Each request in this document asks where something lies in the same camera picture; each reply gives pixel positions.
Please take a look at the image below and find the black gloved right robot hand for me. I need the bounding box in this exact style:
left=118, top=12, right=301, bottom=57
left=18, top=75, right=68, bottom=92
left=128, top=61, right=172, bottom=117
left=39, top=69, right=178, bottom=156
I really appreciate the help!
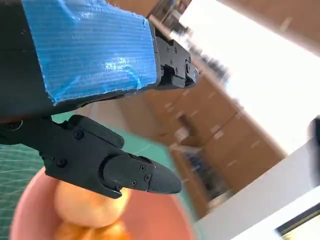
left=308, top=115, right=320, bottom=142

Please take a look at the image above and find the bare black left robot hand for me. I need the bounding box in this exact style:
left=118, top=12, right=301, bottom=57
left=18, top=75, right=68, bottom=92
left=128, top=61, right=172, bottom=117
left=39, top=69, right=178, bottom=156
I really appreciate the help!
left=0, top=0, right=201, bottom=200

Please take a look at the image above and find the round toy bread bun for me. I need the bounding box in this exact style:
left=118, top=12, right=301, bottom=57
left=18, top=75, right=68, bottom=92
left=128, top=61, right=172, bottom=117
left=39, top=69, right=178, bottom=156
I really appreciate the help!
left=53, top=181, right=131, bottom=228

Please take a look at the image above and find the pink bowl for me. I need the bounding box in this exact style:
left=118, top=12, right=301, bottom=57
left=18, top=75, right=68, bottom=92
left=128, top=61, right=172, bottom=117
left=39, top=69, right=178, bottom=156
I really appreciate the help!
left=8, top=172, right=201, bottom=240

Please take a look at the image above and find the rectangular striped toy bread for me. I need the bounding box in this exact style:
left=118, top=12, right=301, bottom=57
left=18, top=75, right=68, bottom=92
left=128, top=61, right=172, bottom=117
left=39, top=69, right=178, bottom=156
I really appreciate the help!
left=53, top=219, right=131, bottom=240

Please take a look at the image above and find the white board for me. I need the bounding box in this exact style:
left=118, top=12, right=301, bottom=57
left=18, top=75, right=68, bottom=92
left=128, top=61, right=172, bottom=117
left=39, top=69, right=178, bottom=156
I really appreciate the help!
left=199, top=142, right=320, bottom=240

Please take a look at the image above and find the green cutting mat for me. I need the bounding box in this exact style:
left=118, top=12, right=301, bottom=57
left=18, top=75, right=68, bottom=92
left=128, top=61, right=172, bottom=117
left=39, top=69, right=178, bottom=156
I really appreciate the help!
left=0, top=109, right=201, bottom=221

